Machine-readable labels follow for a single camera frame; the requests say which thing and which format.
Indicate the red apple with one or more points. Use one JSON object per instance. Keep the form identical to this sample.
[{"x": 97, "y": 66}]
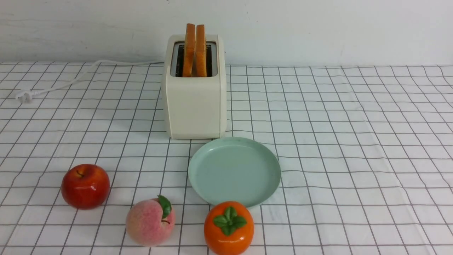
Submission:
[{"x": 85, "y": 186}]

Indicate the white checkered tablecloth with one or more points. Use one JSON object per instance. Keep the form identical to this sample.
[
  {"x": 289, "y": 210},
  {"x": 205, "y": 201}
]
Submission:
[{"x": 365, "y": 153}]

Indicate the cream white toaster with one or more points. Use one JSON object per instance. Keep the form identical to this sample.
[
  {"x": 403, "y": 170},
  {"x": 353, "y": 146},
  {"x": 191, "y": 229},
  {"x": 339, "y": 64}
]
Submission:
[{"x": 195, "y": 108}]

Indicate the mint green plate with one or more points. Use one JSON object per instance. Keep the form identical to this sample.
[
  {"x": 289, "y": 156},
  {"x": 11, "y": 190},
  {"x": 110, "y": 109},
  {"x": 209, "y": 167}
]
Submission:
[{"x": 234, "y": 169}]

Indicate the toast slice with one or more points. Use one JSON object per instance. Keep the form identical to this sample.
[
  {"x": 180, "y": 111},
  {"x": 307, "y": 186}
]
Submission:
[
  {"x": 189, "y": 50},
  {"x": 200, "y": 51}
]

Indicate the pink peach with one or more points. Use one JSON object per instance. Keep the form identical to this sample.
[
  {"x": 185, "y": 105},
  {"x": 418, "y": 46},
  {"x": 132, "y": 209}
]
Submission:
[{"x": 150, "y": 222}]

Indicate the orange persimmon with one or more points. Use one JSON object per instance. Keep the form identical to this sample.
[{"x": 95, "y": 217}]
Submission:
[{"x": 228, "y": 228}]

